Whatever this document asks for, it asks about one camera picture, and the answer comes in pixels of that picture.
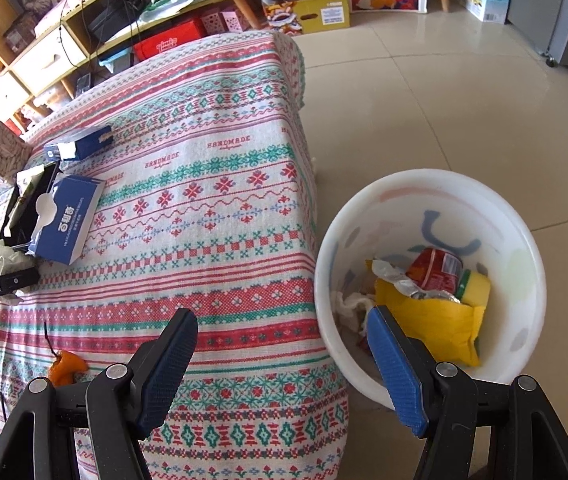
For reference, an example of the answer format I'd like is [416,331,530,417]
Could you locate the black power cable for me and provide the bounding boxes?
[61,0,125,88]

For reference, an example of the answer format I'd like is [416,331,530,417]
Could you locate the light blue plastic tub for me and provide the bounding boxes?
[99,49,140,74]

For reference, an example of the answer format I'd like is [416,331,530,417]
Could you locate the black electronic device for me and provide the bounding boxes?
[86,0,150,43]

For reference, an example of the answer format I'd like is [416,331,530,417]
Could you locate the yellow snack packet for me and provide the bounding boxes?
[375,280,486,367]

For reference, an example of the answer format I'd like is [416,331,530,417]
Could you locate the red flat box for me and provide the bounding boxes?
[134,20,210,61]

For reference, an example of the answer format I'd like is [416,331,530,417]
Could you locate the brown small box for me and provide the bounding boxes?
[4,12,40,52]

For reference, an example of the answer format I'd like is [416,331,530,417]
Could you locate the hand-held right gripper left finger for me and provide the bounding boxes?
[0,307,200,480]

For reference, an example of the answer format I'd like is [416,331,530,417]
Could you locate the white low drawer unit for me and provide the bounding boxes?
[9,22,90,97]

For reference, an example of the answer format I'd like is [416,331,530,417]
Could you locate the blue white carton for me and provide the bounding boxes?
[451,0,511,23]

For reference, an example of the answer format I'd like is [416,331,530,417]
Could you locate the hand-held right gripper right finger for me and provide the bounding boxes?
[366,305,568,480]

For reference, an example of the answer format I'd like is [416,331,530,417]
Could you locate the printed cardboard box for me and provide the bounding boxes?
[259,0,352,36]

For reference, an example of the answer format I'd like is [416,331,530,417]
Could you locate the white paper scrap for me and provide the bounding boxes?
[15,166,47,198]

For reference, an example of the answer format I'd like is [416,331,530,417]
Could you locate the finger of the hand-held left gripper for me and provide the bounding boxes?
[0,267,41,295]

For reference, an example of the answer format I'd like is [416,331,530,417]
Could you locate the small blue box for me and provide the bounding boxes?
[44,126,115,162]

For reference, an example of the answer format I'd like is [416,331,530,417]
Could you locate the white plastic bin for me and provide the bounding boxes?
[314,167,547,408]

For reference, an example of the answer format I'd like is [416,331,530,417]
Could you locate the red drink can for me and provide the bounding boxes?
[406,247,465,293]

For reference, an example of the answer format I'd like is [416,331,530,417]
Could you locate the yellow green sponge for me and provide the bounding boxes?
[454,269,491,308]

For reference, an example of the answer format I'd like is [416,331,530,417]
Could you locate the pink lattice boxes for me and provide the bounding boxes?
[201,10,245,36]

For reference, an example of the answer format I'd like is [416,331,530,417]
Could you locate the patterned woven tablecloth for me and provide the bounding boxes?
[0,30,350,480]

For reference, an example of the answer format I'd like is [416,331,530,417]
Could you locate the large blue tissue box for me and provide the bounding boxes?
[26,175,106,266]

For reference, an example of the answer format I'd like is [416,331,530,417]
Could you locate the black plastic tray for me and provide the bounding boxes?
[0,162,65,252]

